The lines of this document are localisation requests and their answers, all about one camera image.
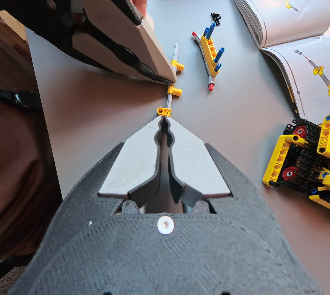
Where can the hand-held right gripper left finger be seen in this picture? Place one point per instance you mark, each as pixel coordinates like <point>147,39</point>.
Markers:
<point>131,163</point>

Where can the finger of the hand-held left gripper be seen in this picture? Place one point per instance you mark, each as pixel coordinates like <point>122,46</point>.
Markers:
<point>123,29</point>
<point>103,53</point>

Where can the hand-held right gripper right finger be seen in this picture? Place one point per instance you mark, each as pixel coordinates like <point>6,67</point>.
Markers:
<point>198,166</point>

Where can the grey axle with yellow connectors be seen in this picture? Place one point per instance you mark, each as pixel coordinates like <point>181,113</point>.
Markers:
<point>174,91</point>

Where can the small black lego pin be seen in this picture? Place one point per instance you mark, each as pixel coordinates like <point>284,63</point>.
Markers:
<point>216,18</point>

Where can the yellow and black lego vehicle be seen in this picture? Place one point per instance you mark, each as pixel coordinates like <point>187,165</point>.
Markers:
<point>299,161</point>

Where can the yellow beam with blue pins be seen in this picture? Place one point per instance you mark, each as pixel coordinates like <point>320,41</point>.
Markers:
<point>210,53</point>

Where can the person's brown clothing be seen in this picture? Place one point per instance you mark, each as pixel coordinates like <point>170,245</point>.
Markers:
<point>20,171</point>

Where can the open instruction booklet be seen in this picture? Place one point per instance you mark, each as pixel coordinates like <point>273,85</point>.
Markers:
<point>296,16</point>

